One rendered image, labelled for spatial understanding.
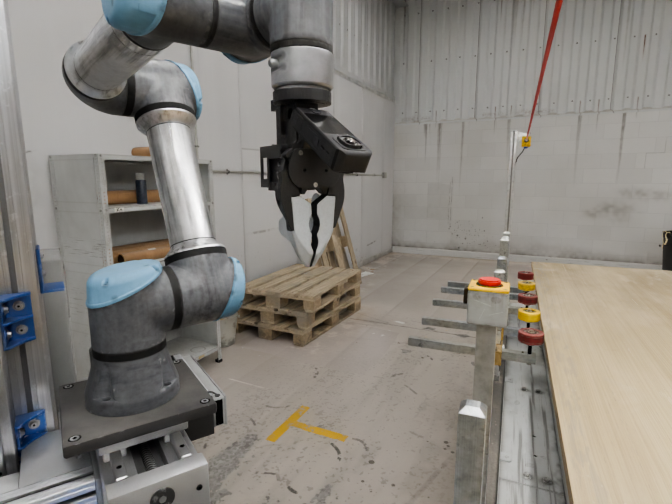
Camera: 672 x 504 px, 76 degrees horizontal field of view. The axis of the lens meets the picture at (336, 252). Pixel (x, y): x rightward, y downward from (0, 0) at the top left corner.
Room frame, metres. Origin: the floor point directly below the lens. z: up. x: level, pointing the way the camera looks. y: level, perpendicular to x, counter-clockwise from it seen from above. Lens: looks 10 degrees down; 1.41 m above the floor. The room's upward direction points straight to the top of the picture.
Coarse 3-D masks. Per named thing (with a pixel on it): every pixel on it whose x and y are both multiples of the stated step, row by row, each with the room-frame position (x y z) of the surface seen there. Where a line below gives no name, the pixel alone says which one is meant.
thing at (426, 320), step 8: (424, 320) 1.74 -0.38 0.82; (432, 320) 1.73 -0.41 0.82; (440, 320) 1.72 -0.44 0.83; (448, 320) 1.71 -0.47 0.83; (456, 320) 1.71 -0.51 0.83; (456, 328) 1.69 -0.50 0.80; (464, 328) 1.68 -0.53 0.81; (472, 328) 1.67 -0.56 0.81; (504, 328) 1.62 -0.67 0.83; (512, 328) 1.62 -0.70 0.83; (520, 328) 1.62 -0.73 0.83
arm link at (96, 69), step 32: (128, 0) 0.48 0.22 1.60; (160, 0) 0.50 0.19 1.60; (192, 0) 0.52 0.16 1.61; (96, 32) 0.62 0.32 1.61; (128, 32) 0.52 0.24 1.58; (160, 32) 0.52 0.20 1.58; (192, 32) 0.54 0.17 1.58; (64, 64) 0.74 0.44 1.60; (96, 64) 0.66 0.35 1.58; (128, 64) 0.63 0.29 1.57; (96, 96) 0.76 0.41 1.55
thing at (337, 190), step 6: (342, 174) 0.55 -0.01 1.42; (342, 180) 0.55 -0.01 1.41; (336, 186) 0.54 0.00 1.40; (342, 186) 0.55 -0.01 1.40; (330, 192) 0.54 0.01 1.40; (336, 192) 0.54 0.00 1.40; (342, 192) 0.55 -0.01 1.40; (336, 198) 0.54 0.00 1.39; (342, 198) 0.55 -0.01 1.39; (336, 204) 0.54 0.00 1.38; (342, 204) 0.55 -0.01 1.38; (336, 210) 0.54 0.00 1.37; (336, 216) 0.54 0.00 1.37; (336, 222) 0.54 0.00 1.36
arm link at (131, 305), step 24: (120, 264) 0.73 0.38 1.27; (144, 264) 0.71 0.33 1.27; (96, 288) 0.65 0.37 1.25; (120, 288) 0.65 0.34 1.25; (144, 288) 0.67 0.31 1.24; (168, 288) 0.70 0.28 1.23; (96, 312) 0.65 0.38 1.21; (120, 312) 0.65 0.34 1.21; (144, 312) 0.66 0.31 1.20; (168, 312) 0.69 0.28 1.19; (96, 336) 0.65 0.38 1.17; (120, 336) 0.65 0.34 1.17; (144, 336) 0.66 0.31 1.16
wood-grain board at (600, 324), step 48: (576, 288) 1.97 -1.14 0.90; (624, 288) 1.97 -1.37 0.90; (576, 336) 1.34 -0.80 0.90; (624, 336) 1.34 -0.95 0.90; (576, 384) 1.01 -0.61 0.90; (624, 384) 1.01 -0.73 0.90; (576, 432) 0.80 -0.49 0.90; (624, 432) 0.80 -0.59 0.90; (576, 480) 0.66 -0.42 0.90; (624, 480) 0.66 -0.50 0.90
